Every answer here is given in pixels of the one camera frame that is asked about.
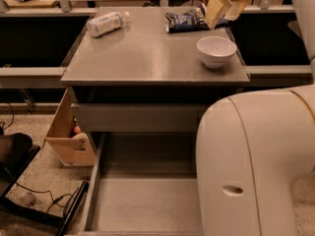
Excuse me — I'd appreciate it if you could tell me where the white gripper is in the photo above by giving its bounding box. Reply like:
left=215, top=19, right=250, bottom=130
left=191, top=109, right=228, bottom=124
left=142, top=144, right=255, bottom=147
left=206, top=0, right=249, bottom=30

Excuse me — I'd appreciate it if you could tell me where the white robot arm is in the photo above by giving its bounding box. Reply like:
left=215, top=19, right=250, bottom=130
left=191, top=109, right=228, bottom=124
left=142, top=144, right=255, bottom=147
left=196, top=84, right=315, bottom=236

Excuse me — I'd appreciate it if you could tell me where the grey drawer cabinet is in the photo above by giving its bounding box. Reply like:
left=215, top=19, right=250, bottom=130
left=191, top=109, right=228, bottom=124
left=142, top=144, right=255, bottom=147
left=60, top=6, right=250, bottom=152

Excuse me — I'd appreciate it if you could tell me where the grey top drawer front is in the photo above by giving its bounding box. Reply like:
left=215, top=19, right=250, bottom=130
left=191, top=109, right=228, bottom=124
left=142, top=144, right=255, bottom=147
left=71, top=103, right=206, bottom=132

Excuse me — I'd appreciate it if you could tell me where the open grey middle drawer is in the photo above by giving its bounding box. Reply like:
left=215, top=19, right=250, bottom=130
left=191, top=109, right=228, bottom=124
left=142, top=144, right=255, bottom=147
left=68, top=133, right=203, bottom=236

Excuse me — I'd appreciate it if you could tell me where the dark blue chip bag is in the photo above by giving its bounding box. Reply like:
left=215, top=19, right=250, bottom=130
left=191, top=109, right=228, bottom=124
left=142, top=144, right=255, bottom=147
left=163, top=3, right=232, bottom=34

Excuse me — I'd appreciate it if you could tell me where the white ceramic bowl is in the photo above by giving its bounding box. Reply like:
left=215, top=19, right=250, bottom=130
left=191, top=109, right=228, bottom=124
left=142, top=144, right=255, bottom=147
left=197, top=36, right=237, bottom=69

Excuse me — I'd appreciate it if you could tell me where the white plastic bottle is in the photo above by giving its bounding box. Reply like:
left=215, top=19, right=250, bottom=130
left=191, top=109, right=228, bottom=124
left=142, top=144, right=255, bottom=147
left=87, top=11, right=131, bottom=37

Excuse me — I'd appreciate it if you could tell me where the orange ball in box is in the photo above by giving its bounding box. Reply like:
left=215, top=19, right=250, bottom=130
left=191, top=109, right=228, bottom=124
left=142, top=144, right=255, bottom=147
left=73, top=126, right=82, bottom=135

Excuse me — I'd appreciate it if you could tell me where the brown cardboard box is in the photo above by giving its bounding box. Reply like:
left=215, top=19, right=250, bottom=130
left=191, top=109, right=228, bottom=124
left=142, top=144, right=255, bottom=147
left=45, top=89, right=95, bottom=166

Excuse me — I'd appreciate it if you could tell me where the black cable on floor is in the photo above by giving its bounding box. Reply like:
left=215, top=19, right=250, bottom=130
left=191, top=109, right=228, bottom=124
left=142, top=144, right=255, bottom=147
left=14, top=180, right=82, bottom=218

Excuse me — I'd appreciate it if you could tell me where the black frame base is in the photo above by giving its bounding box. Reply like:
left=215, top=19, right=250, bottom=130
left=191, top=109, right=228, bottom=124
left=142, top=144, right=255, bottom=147
left=0, top=145, right=91, bottom=236

